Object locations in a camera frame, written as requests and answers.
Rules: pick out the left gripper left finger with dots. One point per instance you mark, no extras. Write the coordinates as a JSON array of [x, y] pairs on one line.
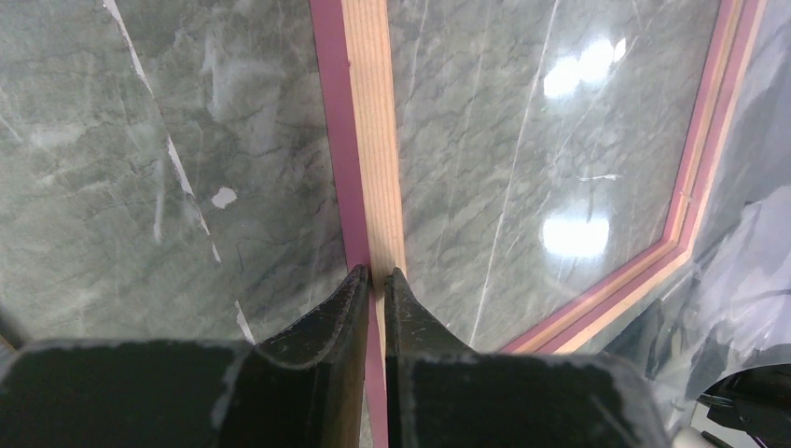
[[302, 387]]

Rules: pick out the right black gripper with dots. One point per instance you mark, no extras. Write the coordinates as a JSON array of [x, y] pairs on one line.
[[755, 402]]

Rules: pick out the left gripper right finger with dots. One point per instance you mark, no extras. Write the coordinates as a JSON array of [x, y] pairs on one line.
[[442, 393]]

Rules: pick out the clear glass pane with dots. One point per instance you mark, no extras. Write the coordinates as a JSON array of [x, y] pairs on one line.
[[238, 88]]

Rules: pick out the pink wooden picture frame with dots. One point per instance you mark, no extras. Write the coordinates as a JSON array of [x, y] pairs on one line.
[[367, 154]]

